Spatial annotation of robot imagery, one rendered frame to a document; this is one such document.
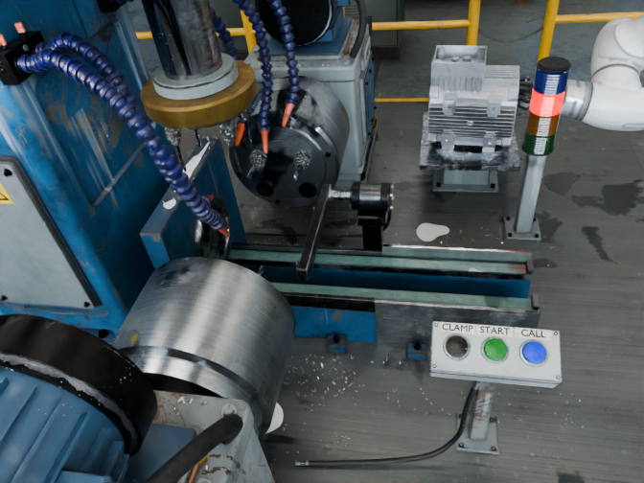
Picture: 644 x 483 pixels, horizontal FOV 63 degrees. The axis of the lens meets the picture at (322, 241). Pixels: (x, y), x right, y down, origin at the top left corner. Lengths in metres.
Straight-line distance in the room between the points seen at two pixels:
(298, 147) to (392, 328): 0.42
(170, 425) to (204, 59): 0.50
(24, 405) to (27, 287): 0.66
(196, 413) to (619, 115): 1.11
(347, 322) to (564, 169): 0.81
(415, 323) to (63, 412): 0.70
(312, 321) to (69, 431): 0.68
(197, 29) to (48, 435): 0.56
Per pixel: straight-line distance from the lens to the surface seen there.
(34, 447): 0.45
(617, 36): 1.46
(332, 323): 1.07
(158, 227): 0.91
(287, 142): 1.14
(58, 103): 0.91
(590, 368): 1.12
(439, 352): 0.76
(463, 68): 1.32
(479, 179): 1.47
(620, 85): 1.40
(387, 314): 1.01
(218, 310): 0.72
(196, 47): 0.82
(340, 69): 1.29
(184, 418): 0.63
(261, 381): 0.72
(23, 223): 0.97
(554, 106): 1.15
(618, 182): 1.58
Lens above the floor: 1.67
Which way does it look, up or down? 42 degrees down
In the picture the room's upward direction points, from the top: 8 degrees counter-clockwise
